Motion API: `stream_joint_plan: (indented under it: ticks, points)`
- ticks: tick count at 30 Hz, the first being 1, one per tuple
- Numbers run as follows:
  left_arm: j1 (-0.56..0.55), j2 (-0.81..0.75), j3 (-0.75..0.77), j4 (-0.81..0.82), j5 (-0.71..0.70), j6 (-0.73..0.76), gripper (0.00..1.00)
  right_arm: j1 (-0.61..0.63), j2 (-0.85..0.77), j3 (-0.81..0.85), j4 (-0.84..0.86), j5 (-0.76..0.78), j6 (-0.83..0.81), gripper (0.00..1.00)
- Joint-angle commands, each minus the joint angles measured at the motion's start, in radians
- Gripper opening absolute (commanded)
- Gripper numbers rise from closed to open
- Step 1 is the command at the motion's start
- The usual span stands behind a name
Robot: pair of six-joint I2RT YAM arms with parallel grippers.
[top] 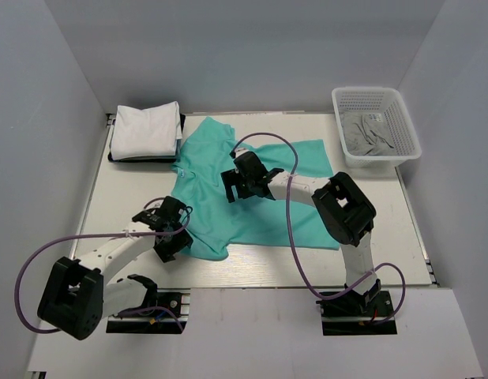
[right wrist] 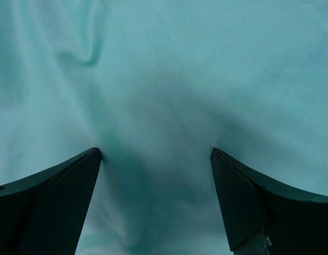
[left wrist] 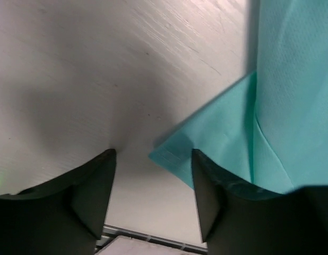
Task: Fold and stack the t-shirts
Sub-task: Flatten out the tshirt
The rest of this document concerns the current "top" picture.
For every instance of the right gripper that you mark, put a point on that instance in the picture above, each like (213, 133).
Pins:
(231, 178)

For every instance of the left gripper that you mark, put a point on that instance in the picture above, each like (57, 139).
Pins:
(184, 239)

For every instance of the teal t-shirt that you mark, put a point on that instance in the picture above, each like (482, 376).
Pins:
(214, 222)

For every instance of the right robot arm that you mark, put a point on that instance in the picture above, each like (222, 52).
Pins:
(347, 214)

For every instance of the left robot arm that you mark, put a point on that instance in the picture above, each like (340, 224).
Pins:
(82, 291)

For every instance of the folded dark t-shirt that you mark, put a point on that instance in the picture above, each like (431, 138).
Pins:
(149, 159)

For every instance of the folded white t-shirt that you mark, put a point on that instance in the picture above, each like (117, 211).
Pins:
(148, 132)

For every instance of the grey t-shirt in basket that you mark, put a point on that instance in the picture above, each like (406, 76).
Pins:
(366, 135)

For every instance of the white plastic basket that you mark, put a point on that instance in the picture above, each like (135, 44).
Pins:
(384, 103)

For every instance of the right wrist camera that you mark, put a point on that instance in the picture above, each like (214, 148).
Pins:
(238, 152)

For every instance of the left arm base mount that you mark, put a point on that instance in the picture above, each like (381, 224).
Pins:
(166, 314)

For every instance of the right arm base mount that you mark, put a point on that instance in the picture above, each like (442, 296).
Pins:
(340, 317)

